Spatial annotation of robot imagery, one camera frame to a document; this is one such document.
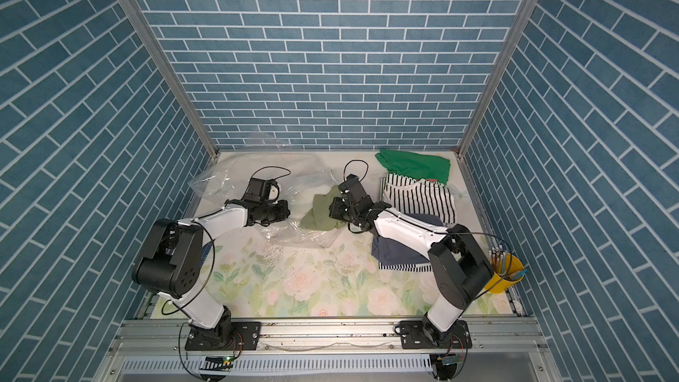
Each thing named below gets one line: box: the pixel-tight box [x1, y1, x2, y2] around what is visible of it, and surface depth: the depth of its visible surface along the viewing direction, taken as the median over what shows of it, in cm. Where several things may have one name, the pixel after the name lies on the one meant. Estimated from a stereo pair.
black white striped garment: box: [380, 172, 458, 229], surface depth 102 cm
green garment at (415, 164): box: [374, 149, 451, 185], surface depth 117 cm
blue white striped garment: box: [378, 261, 432, 273], surface depth 88 cm
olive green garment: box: [300, 184, 346, 231], surface depth 93 cm
